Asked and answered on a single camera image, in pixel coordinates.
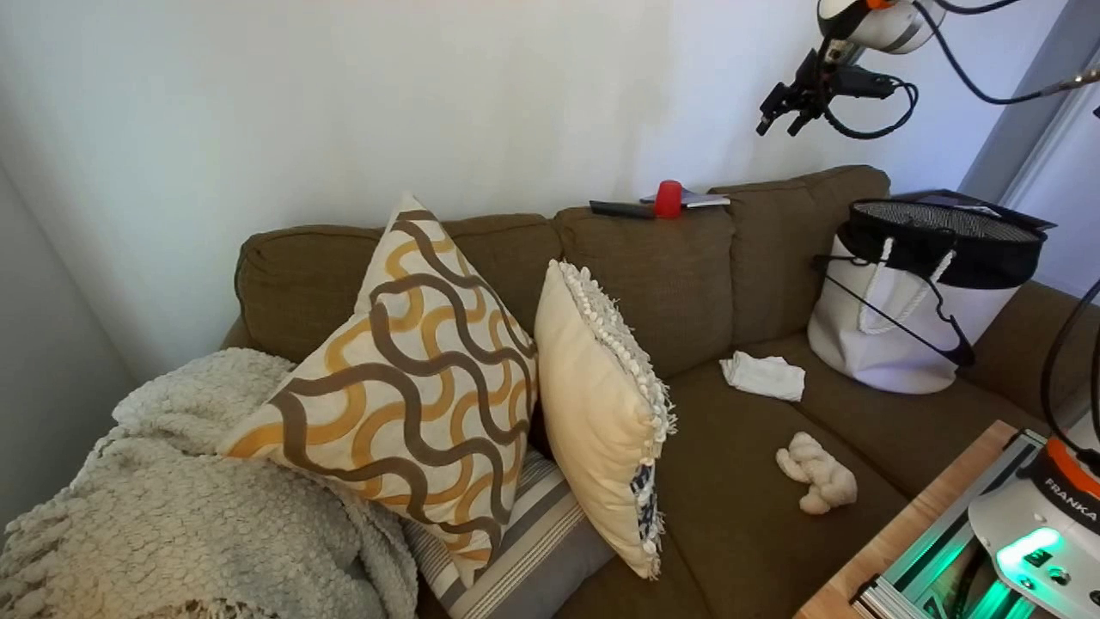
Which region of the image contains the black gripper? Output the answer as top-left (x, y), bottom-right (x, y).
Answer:
top-left (752, 40), bottom-right (903, 140)

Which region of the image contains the red cup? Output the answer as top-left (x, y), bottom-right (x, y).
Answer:
top-left (649, 174), bottom-right (688, 223)

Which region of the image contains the brown fabric couch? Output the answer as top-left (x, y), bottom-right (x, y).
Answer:
top-left (222, 165), bottom-right (1100, 619)

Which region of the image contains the flat blue white book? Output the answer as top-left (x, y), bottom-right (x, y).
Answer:
top-left (678, 190), bottom-right (736, 212)

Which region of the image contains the black remote control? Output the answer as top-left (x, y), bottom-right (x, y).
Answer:
top-left (589, 197), bottom-right (660, 221)

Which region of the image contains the black white laundry hamper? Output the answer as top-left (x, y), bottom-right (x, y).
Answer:
top-left (806, 184), bottom-right (1059, 399)

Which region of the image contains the white folded cloth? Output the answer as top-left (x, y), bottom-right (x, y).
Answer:
top-left (714, 348), bottom-right (807, 405)

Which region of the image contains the white plush toy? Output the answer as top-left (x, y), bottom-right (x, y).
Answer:
top-left (773, 429), bottom-right (863, 518)

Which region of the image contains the cream pillow blue pattern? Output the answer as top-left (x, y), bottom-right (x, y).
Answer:
top-left (534, 256), bottom-right (682, 585)

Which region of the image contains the wooden table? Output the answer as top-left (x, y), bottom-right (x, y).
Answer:
top-left (793, 416), bottom-right (1024, 619)

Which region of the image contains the yellow brown wave pillow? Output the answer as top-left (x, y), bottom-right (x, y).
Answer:
top-left (218, 197), bottom-right (542, 585)

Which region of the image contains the grey striped pillow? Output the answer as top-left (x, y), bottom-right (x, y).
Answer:
top-left (405, 443), bottom-right (617, 619)

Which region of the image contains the cream knit blanket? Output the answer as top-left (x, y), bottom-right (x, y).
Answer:
top-left (0, 342), bottom-right (423, 619)

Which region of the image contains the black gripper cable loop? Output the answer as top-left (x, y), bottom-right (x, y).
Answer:
top-left (821, 75), bottom-right (922, 144)

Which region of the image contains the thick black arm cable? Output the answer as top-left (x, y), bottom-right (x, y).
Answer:
top-left (908, 0), bottom-right (1100, 109)

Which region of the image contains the aluminium frame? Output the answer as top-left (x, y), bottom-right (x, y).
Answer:
top-left (855, 426), bottom-right (1100, 619)

